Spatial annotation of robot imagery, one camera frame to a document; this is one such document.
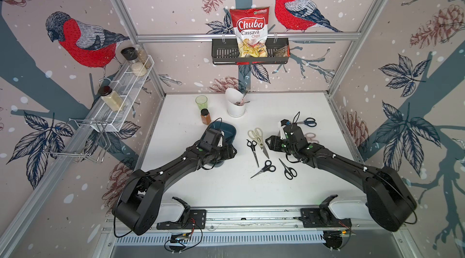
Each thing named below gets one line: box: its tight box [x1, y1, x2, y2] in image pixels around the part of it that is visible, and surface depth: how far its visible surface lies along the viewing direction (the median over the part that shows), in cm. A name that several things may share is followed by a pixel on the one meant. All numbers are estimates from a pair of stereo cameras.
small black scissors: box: [246, 138, 260, 168], surface depth 98 cm
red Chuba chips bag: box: [230, 6, 270, 58], surface depth 84 cm
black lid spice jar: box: [120, 46, 148, 77], surface depth 83 cm
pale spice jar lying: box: [98, 86, 124, 112], surface depth 69 cm
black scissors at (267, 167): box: [250, 159, 277, 179], surface depth 90 cm
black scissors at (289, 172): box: [278, 158, 298, 180], surface depth 87 cm
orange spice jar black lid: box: [200, 107, 212, 126], surface depth 102 cm
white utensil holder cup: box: [224, 87, 246, 118], surface depth 109 cm
